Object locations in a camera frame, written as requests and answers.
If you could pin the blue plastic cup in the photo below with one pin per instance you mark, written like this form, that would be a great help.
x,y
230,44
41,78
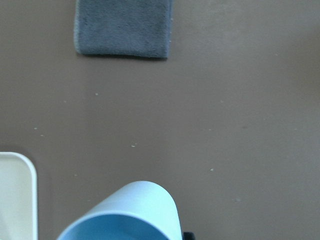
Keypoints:
x,y
141,210

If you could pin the grey folded cloth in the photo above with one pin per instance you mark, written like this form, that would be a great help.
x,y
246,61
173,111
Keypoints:
x,y
139,28

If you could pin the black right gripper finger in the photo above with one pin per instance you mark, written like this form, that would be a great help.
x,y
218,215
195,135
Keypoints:
x,y
188,236

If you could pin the cream rabbit tray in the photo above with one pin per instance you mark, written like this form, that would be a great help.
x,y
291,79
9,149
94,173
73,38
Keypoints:
x,y
18,197

